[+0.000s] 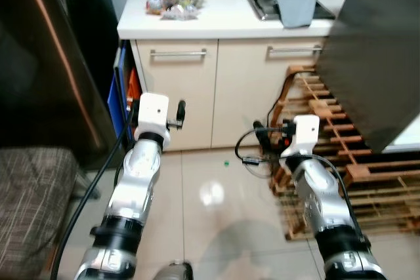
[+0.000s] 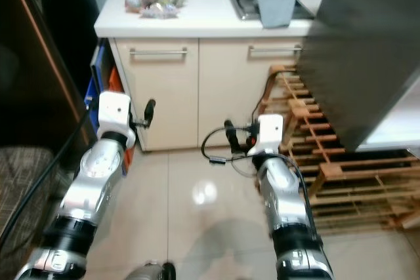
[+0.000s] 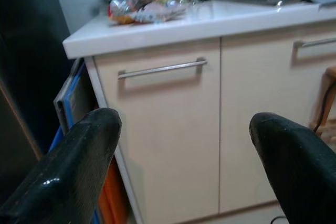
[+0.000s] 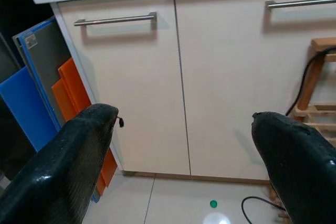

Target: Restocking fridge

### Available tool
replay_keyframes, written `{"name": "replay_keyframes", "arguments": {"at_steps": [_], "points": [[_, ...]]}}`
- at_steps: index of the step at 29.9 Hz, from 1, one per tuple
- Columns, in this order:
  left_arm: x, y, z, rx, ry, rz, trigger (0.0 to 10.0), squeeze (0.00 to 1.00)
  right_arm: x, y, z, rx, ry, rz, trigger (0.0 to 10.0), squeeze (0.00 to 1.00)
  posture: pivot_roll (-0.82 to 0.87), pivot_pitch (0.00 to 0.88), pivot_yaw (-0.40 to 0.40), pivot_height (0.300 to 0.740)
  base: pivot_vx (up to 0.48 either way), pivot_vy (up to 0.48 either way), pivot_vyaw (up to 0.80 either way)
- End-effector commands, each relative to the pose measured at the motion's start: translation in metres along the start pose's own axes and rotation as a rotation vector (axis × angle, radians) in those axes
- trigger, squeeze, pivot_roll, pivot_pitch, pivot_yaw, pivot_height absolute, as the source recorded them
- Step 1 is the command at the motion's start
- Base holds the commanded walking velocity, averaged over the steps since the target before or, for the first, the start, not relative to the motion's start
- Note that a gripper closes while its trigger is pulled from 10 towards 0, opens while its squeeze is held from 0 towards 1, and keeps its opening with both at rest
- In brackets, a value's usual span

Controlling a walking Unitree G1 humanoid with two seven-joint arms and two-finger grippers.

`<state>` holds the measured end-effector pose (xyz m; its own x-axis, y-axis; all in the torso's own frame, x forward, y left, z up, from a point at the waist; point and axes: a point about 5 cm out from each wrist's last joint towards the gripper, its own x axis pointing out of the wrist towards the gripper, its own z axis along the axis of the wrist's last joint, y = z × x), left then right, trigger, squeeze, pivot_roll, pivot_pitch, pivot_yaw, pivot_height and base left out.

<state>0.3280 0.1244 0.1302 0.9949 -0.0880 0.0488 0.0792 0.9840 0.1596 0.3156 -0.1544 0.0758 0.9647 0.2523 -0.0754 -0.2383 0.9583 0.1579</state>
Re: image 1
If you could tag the beige kitchen cabinet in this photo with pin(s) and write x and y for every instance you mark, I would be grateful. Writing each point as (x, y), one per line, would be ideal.
(236, 96)

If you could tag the grey black robot leg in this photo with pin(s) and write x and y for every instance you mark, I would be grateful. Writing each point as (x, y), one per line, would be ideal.
(174, 272)

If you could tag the orange plastic item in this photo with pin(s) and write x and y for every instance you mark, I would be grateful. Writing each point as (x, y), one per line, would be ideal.
(134, 86)

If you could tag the wooden slatted pallet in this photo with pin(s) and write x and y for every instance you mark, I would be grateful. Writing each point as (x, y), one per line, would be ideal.
(367, 175)

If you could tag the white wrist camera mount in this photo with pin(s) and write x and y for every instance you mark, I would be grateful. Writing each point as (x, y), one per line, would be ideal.
(153, 113)
(306, 132)

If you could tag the grey cloth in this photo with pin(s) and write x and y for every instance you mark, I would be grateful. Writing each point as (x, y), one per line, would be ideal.
(295, 4)

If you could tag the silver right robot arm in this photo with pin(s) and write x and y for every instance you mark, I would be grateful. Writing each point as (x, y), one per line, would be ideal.
(321, 195)

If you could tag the dark steel tall fridge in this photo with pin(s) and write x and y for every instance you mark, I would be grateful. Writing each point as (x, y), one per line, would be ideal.
(39, 63)

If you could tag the blue plastic crate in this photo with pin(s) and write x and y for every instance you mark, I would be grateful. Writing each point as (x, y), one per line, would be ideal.
(117, 96)

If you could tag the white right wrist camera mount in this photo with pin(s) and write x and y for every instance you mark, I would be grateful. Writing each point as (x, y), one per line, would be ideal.
(306, 132)

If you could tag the round foil snack packet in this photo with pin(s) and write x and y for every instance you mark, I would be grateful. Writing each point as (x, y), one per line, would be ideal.
(154, 4)

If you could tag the brown woven fabric seat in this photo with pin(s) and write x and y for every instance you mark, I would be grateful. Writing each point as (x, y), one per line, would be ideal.
(33, 214)

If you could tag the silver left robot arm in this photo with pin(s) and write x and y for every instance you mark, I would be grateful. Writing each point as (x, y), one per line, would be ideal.
(134, 181)

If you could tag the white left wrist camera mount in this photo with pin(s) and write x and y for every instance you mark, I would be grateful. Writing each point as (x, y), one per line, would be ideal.
(153, 113)

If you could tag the grey mini fridge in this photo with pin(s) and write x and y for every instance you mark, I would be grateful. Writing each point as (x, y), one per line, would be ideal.
(367, 50)

